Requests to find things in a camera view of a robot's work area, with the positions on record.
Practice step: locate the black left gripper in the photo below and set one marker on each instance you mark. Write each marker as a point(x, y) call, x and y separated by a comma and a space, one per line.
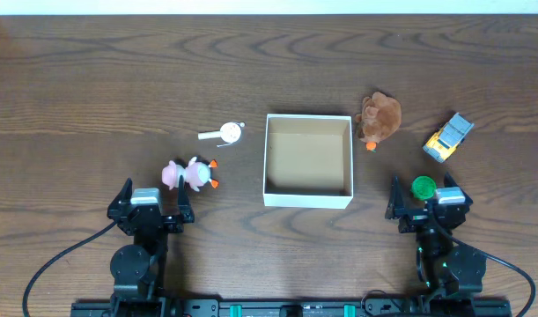
point(150, 218)

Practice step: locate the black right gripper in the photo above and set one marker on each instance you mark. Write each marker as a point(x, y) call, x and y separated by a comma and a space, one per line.
point(425, 220)

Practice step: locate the green round toy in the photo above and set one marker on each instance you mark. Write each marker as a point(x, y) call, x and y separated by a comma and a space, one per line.
point(423, 187)

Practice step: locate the pink white pig figurine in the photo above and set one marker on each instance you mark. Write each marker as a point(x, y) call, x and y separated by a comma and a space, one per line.
point(196, 174)

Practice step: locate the yellow grey toy truck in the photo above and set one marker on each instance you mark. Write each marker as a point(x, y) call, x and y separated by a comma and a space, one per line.
point(444, 142)

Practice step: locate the brown plush toy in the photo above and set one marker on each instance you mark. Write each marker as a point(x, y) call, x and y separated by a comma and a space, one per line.
point(380, 118)

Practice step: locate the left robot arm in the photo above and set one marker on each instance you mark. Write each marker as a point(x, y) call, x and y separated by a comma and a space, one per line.
point(138, 268)

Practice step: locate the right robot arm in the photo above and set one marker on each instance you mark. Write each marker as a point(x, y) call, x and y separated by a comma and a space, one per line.
point(448, 268)

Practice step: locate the wooden pig rattle drum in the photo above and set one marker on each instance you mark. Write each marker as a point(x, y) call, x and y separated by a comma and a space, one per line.
point(229, 133)

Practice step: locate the white cardboard box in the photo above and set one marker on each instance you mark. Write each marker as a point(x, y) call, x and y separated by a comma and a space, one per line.
point(308, 161)

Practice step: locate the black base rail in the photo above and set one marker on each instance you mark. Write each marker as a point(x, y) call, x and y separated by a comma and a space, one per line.
point(378, 306)

